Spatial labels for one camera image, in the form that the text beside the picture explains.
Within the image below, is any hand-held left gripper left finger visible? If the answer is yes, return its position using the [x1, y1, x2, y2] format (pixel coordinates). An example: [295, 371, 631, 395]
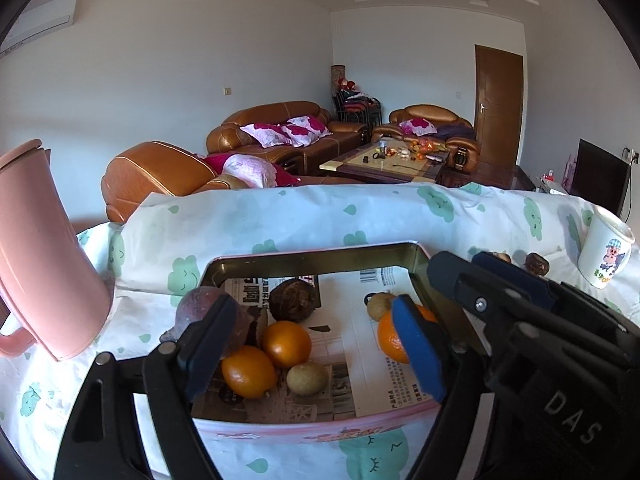
[52, 296, 240, 480]

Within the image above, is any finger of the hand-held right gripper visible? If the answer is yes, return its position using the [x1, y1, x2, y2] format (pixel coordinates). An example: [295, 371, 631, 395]
[472, 251, 631, 342]
[427, 251, 531, 329]

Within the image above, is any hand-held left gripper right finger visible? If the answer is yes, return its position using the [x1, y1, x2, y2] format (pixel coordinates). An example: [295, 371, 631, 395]
[391, 294, 506, 480]

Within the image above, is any orange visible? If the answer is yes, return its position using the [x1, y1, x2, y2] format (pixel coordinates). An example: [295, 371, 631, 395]
[261, 321, 312, 370]
[377, 305, 440, 365]
[221, 346, 277, 400]

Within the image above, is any large purple passion fruit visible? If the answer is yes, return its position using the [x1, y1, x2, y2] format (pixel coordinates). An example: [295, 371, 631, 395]
[175, 286, 253, 358]

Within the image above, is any small yellow-brown fruit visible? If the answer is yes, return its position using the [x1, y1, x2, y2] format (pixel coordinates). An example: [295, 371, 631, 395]
[286, 362, 329, 396]
[367, 292, 399, 322]

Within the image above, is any dark brown passion fruit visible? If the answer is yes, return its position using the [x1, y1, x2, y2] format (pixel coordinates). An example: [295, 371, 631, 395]
[270, 280, 317, 323]
[525, 253, 551, 277]

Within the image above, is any pink tin box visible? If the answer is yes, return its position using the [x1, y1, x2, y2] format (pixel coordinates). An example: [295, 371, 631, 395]
[192, 241, 481, 441]

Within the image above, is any printed paper sheet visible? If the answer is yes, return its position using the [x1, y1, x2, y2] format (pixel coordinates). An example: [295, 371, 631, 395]
[207, 267, 436, 423]

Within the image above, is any white cartoon mug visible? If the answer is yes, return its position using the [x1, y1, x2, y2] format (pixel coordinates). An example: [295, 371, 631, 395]
[577, 205, 635, 290]

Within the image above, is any black television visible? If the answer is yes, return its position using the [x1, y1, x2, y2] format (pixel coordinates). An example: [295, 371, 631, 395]
[570, 138, 631, 221]

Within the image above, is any pile of small snack items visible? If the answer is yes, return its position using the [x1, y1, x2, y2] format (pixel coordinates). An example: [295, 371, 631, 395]
[362, 137, 448, 163]

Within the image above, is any white cloud-print tablecloth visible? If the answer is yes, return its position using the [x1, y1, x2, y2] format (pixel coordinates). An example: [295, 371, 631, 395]
[0, 182, 640, 480]

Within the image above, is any dark purple blanket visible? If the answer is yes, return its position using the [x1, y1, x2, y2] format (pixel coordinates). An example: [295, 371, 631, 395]
[435, 125, 476, 140]

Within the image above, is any pink floral cushion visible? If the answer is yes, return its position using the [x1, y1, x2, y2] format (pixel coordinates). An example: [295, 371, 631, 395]
[280, 115, 333, 147]
[240, 122, 293, 148]
[398, 118, 437, 137]

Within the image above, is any wooden coffee table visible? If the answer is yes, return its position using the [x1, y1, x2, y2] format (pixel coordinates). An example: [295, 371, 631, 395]
[319, 141, 451, 185]

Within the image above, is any brown wooden door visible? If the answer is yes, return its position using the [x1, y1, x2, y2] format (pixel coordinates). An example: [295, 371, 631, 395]
[474, 45, 524, 166]

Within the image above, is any pale pink cushion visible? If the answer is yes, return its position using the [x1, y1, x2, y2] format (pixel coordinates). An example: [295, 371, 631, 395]
[222, 154, 277, 188]

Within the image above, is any brown leather armchair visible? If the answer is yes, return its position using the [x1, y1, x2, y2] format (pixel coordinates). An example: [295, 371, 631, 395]
[371, 105, 482, 171]

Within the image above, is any brown leather sofa with piping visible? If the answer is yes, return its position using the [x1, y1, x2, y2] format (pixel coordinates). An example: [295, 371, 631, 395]
[101, 141, 361, 223]

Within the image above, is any pink electric kettle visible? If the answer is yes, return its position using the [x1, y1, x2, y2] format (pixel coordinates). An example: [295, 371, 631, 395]
[0, 139, 113, 362]

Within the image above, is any stack of dark chairs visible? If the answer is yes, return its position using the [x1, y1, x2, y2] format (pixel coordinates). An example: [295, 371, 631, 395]
[332, 89, 382, 128]

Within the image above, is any long brown leather sofa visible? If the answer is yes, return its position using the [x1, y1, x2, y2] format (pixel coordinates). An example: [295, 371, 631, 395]
[206, 101, 371, 177]

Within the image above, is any white air conditioner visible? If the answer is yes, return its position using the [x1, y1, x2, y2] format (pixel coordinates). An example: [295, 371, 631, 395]
[0, 0, 78, 56]

